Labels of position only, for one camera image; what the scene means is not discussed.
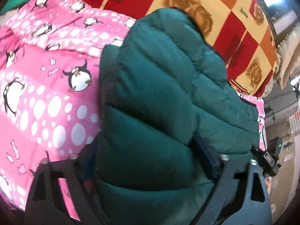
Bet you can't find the dark green puffer jacket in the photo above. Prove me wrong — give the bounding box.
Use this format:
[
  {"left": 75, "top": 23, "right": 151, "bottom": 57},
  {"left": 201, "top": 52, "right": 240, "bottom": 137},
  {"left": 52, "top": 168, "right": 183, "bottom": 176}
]
[{"left": 95, "top": 8, "right": 259, "bottom": 224}]

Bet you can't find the beige window curtain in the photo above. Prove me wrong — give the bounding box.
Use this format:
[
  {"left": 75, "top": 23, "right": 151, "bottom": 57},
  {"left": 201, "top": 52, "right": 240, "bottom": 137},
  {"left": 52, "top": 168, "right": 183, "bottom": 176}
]
[{"left": 274, "top": 24, "right": 299, "bottom": 89}]

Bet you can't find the pink penguin print quilt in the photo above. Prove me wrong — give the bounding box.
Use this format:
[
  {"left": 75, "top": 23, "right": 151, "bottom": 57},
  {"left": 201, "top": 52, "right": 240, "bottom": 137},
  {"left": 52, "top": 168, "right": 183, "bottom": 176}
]
[{"left": 0, "top": 0, "right": 267, "bottom": 218}]

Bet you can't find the red orange rose blanket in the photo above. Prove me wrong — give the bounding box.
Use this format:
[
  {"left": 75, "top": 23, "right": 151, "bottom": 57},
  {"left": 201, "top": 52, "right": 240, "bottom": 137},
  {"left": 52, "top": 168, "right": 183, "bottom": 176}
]
[{"left": 46, "top": 0, "right": 282, "bottom": 98}]

